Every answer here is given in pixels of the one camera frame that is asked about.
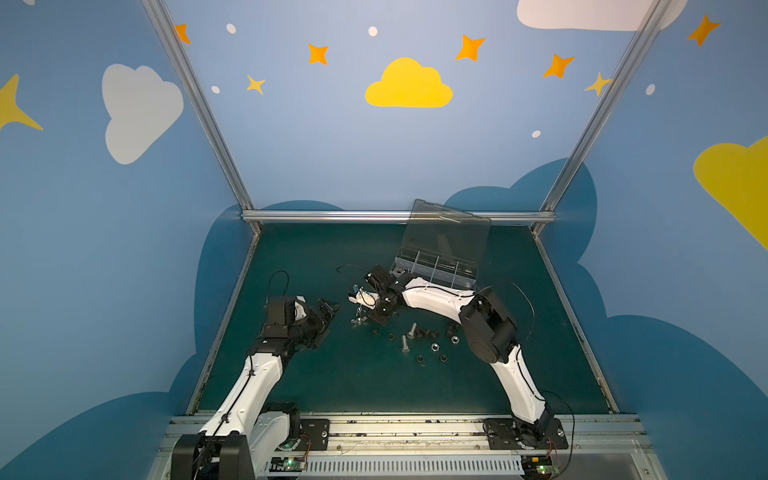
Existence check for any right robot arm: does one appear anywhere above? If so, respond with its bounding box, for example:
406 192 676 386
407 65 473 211
348 265 561 448

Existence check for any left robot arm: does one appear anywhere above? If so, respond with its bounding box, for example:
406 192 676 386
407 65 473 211
170 296 339 479

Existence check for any clear plastic organizer box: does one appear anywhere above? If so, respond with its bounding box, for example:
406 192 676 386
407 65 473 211
392 199 491 290

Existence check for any left circuit board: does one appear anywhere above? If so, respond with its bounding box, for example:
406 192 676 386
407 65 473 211
267 457 307 475

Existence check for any circuit board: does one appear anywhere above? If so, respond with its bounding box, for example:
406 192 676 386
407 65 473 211
267 457 307 475
521 457 560 480

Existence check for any right circuit board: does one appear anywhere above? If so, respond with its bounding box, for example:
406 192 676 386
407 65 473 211
521 457 560 480

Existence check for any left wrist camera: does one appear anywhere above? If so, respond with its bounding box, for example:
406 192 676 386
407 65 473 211
264 296 307 327

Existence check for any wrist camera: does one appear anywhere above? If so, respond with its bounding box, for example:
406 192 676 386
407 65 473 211
264 296 307 327
347 285 379 309

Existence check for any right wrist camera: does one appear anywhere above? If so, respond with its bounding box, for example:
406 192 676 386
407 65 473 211
347 285 379 309

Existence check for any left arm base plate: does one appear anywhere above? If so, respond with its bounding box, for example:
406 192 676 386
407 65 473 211
278 418 330 452

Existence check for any rear aluminium frame bar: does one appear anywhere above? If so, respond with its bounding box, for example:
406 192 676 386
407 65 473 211
241 209 556 224

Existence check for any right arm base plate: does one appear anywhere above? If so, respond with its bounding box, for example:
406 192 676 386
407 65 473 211
482 418 569 450

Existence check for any left aluminium frame post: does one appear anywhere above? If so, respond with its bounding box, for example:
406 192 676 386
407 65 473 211
141 0 261 236

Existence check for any aluminium frame post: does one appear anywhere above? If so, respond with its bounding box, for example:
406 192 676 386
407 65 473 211
539 0 673 222
141 0 261 236

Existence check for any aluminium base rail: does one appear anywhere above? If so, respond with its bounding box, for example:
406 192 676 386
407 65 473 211
259 413 666 479

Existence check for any right aluminium frame post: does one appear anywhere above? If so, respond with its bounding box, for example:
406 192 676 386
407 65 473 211
539 0 673 222

